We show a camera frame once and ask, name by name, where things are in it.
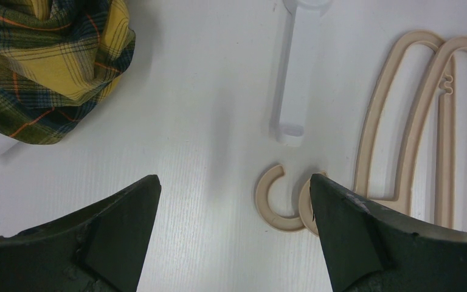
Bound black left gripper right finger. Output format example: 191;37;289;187
310;174;467;291

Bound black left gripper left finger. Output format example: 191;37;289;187
0;175;162;291

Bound left white rack foot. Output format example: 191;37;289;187
270;0;333;147

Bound beige hanger with left hook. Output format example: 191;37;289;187
254;29;457;234

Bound beige hanger bottom large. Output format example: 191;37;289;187
297;35;467;238

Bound yellow plaid shirt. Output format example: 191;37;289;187
0;0;136;145

